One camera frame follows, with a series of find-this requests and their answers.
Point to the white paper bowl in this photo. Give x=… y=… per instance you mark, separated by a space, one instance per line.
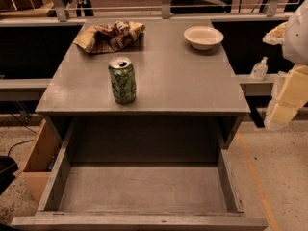
x=203 y=37

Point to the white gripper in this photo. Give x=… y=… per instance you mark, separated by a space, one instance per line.
x=296 y=38

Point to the metal railing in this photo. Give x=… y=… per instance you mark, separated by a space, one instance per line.
x=214 y=9

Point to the crumpled chip bag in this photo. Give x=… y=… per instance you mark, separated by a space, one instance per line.
x=109 y=38

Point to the clear sanitizer bottle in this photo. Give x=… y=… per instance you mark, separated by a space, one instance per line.
x=260 y=70

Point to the grey side bench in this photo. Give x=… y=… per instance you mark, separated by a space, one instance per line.
x=251 y=87

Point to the green soda can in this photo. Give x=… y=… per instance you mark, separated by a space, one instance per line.
x=122 y=74

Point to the cardboard box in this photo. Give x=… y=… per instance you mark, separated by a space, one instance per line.
x=36 y=171

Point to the black chair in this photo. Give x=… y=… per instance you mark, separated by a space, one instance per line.
x=8 y=167

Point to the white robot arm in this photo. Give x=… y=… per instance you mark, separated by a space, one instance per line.
x=295 y=47

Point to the grey open drawer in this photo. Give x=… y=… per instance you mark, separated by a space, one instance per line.
x=141 y=173

